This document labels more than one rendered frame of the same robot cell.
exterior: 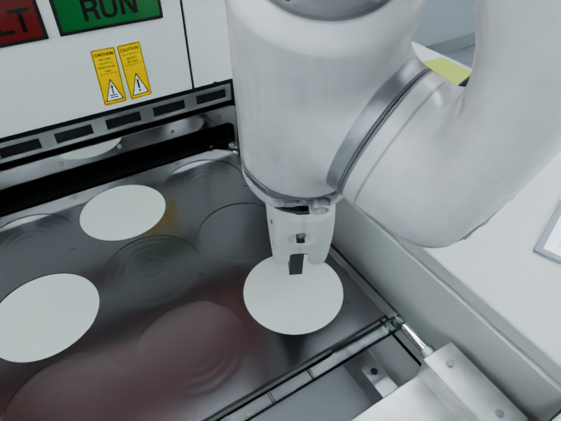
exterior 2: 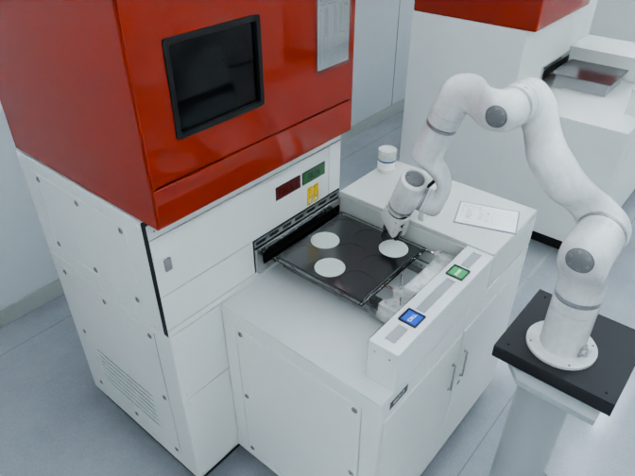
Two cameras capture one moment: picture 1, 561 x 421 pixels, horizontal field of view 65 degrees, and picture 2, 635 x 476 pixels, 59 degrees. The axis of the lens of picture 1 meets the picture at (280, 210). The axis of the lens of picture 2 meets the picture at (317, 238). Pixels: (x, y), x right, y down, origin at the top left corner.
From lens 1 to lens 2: 1.53 m
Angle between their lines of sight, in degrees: 16
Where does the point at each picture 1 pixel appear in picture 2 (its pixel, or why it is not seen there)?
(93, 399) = (360, 278)
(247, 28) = (408, 188)
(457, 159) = (437, 200)
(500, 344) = (450, 244)
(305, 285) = (396, 246)
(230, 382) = (390, 268)
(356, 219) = not seen: hidden behind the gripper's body
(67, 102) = (299, 206)
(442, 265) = (432, 229)
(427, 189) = (434, 205)
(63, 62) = (300, 194)
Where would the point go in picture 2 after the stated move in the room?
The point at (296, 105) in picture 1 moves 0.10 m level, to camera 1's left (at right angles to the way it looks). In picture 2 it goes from (413, 196) to (382, 202)
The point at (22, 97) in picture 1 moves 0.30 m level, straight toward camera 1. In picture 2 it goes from (290, 207) to (364, 239)
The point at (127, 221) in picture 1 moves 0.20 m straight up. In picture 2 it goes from (329, 242) to (330, 192)
